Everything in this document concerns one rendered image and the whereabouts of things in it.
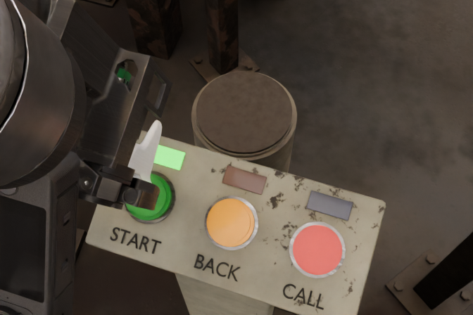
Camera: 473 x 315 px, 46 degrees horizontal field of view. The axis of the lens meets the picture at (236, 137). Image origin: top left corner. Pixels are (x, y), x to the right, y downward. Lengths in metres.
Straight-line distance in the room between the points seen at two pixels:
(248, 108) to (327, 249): 0.22
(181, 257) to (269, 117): 0.21
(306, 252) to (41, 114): 0.30
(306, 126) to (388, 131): 0.18
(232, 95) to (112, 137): 0.36
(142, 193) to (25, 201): 0.08
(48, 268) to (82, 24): 0.11
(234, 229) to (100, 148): 0.20
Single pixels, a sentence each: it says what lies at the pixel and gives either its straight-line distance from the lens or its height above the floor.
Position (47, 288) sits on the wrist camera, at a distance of 0.28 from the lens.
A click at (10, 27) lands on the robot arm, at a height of 0.91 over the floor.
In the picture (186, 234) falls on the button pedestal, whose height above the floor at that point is 0.59.
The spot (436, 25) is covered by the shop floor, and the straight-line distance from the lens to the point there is 1.47.
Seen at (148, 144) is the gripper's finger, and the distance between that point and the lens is 0.37.
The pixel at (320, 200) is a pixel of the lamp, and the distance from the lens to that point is 0.47.
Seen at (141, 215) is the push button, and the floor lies 0.60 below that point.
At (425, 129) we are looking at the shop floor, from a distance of 1.28.
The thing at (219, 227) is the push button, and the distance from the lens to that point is 0.47.
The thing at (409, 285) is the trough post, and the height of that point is 0.01.
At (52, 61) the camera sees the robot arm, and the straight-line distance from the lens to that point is 0.21.
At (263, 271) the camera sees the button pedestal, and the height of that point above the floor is 0.59.
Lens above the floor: 1.05
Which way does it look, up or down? 60 degrees down
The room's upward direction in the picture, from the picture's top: 1 degrees counter-clockwise
